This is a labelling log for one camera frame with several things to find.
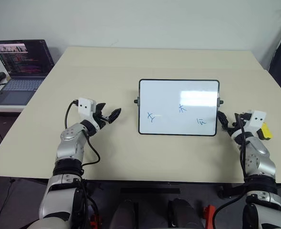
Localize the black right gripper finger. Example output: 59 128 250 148
217 110 229 131
233 112 242 127

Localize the black caster wheel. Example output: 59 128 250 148
216 185 235 200

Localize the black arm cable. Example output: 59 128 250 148
64 100 101 167
236 116 250 184

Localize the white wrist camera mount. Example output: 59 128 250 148
77 96 98 123
246 110 267 135

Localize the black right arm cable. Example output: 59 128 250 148
236 116 250 184

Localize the yellow and black eraser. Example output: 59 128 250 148
257 122 273 141

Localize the black bar under table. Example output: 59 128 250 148
120 188 181 195

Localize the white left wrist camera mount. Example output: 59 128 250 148
77 96 98 123

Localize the dark rounded shape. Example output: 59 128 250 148
167 198 201 229

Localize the black framed whiteboard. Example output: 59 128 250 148
133 79 225 137

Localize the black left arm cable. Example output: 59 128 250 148
64 100 101 167

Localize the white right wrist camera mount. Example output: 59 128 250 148
246 110 267 135

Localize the red plastic bracket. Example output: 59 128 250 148
202 204 215 227
89 214 101 229

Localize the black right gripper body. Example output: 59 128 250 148
226 111 252 138

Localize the open grey laptop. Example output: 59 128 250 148
0 39 56 106

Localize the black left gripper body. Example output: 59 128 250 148
92 106 110 131

